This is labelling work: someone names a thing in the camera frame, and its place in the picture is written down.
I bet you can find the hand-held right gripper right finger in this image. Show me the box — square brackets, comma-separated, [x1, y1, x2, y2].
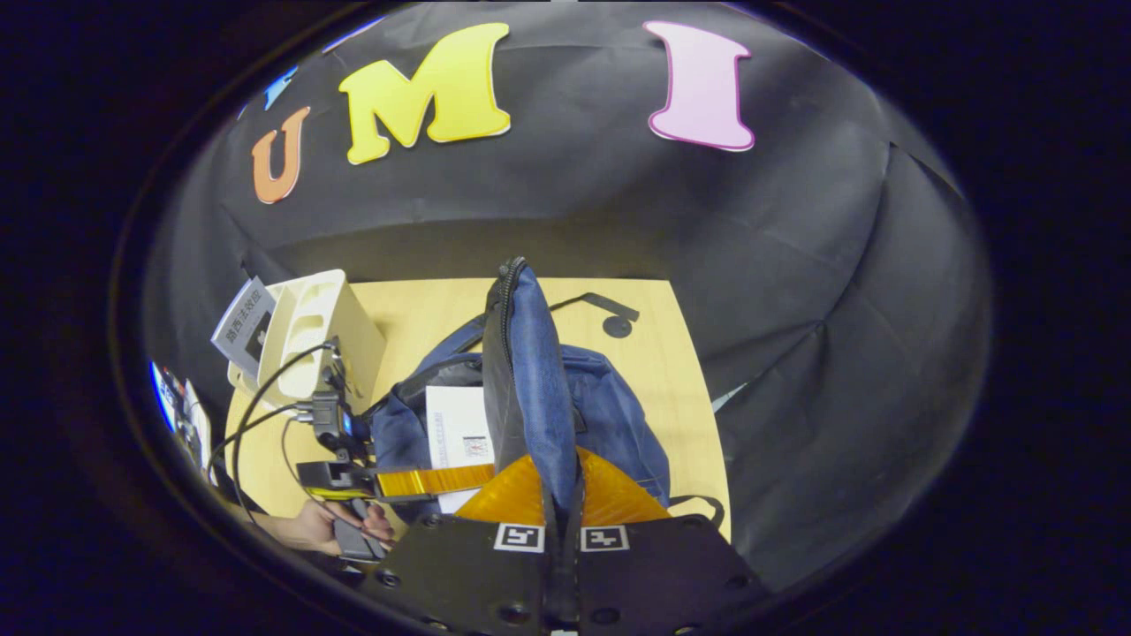
[565, 447, 770, 636]

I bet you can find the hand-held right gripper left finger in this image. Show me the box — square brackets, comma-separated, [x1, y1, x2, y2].
[358, 453, 563, 636]

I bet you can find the white book with plain cover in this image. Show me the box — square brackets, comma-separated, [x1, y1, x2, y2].
[426, 386, 496, 515]

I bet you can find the white bookshelf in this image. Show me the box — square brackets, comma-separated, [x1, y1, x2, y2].
[228, 269, 388, 412]

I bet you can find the blue schoolbag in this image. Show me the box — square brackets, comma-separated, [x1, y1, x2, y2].
[367, 256, 727, 531]

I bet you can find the white book with large print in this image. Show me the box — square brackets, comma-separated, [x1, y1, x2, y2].
[210, 276, 277, 381]

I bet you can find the white cluttered table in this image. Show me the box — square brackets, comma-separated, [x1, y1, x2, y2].
[150, 360, 213, 469]

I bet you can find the black backdrop cloth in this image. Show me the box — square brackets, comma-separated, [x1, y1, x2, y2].
[141, 0, 995, 593]

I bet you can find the black cable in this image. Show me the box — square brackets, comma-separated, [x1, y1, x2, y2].
[208, 402, 315, 485]
[232, 340, 338, 522]

